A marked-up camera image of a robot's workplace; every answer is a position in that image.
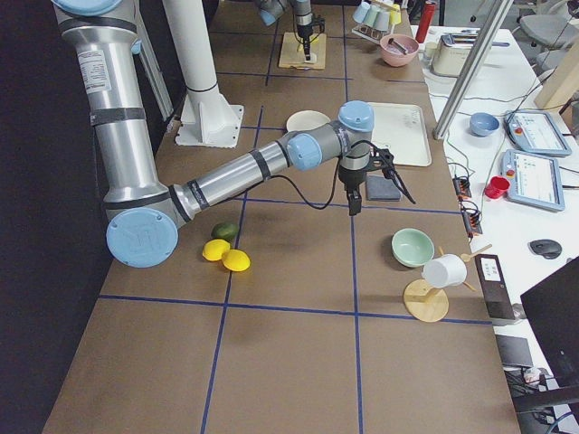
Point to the pink bowl with ice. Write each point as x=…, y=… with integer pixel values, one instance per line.
x=394, y=58

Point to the light blue cup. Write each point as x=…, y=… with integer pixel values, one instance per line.
x=361, y=12

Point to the wooden mug tree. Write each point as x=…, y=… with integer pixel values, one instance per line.
x=429, y=304

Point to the mint green bowl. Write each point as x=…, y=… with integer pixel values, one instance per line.
x=412, y=247

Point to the power strip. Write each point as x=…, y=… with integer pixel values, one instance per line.
x=470, y=212

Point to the cream round plate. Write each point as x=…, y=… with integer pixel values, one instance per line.
x=305, y=120

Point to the yellow lemon near avocado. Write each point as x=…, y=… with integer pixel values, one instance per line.
x=214, y=249

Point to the red thermos bottle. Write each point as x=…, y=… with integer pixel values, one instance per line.
x=427, y=13

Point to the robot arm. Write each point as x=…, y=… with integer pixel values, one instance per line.
x=271, y=11
x=144, y=215

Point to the teach pendant near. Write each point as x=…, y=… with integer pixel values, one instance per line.
x=535, y=180

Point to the wooden cutting board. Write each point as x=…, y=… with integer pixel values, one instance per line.
x=290, y=58

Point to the black box with label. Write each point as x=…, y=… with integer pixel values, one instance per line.
x=494, y=290

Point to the yellow cup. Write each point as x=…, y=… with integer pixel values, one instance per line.
x=395, y=15

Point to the aluminium frame post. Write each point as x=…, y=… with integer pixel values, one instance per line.
x=470, y=69

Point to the grey folded cloth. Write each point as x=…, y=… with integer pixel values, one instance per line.
x=378, y=188

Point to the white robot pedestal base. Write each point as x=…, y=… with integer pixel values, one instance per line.
x=207, y=118

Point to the black computer mouse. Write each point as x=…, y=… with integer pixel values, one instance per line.
x=548, y=249

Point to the white wire cup rack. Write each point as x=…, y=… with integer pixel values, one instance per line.
x=369, y=33

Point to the metal scoop handle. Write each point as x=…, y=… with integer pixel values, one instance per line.
x=397, y=46

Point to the blue bowl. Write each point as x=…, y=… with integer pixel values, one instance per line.
x=483, y=124

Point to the teach pendant far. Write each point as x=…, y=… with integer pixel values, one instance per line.
x=534, y=131

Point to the yellow lemon outer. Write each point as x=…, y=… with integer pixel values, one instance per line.
x=236, y=260

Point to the white bear tray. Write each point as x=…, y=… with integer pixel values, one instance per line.
x=400, y=128

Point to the white mug on tree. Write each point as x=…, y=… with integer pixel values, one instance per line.
x=445, y=271

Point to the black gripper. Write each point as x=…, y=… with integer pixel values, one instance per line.
x=351, y=178
x=304, y=26

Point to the teach pendant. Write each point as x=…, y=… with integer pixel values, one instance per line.
x=534, y=131
x=535, y=180

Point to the red mug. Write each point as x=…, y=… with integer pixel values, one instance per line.
x=496, y=187

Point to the grey blue cup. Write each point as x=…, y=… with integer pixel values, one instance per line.
x=382, y=20

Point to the green avocado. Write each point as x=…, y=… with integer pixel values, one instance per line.
x=226, y=231

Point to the silver toaster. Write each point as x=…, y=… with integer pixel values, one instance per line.
x=451, y=53

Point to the mint green cup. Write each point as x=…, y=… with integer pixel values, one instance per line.
x=370, y=17

